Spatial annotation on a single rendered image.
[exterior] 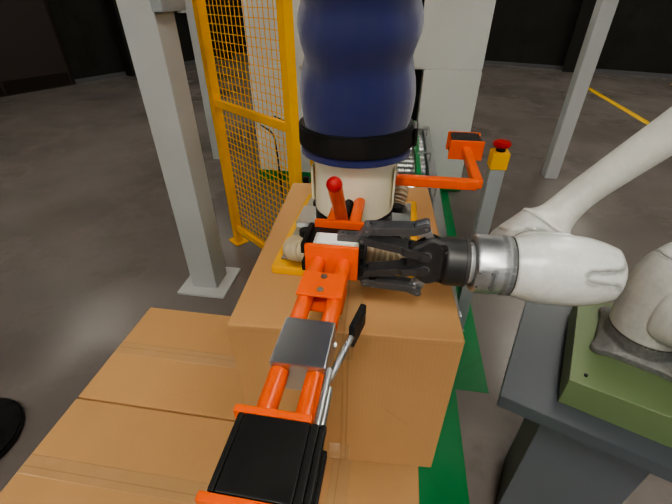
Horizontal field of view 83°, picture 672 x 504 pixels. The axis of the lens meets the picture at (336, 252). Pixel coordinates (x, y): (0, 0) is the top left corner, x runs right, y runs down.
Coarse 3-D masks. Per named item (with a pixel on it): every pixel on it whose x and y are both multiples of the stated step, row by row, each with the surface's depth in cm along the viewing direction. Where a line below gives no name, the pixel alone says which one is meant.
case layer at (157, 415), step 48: (144, 336) 133; (192, 336) 133; (96, 384) 117; (144, 384) 117; (192, 384) 117; (96, 432) 104; (144, 432) 104; (192, 432) 104; (48, 480) 94; (96, 480) 94; (144, 480) 94; (192, 480) 94; (336, 480) 94; (384, 480) 94
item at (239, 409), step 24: (240, 408) 35; (264, 408) 35; (240, 432) 33; (264, 432) 33; (288, 432) 33; (240, 456) 31; (264, 456) 31; (288, 456) 31; (216, 480) 30; (240, 480) 30; (264, 480) 30; (288, 480) 30
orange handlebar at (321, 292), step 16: (464, 160) 94; (400, 176) 83; (416, 176) 83; (432, 176) 83; (480, 176) 83; (352, 208) 72; (304, 272) 54; (320, 272) 54; (336, 272) 55; (304, 288) 51; (320, 288) 50; (336, 288) 51; (304, 304) 49; (320, 304) 52; (336, 304) 49; (336, 320) 47; (272, 368) 41; (272, 384) 39; (304, 384) 39; (320, 384) 39; (272, 400) 38; (304, 400) 37
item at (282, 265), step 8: (312, 200) 99; (296, 232) 86; (304, 232) 81; (280, 248) 82; (280, 256) 79; (272, 264) 77; (280, 264) 77; (288, 264) 77; (296, 264) 77; (280, 272) 77; (288, 272) 76; (296, 272) 76
